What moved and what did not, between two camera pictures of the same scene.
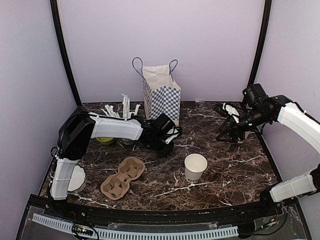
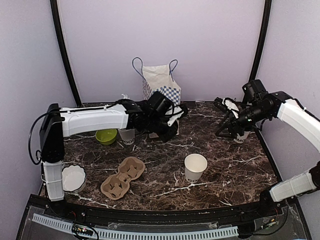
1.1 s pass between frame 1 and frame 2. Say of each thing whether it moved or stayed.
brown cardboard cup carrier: stayed
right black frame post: stayed
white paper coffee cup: stayed
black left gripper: moved
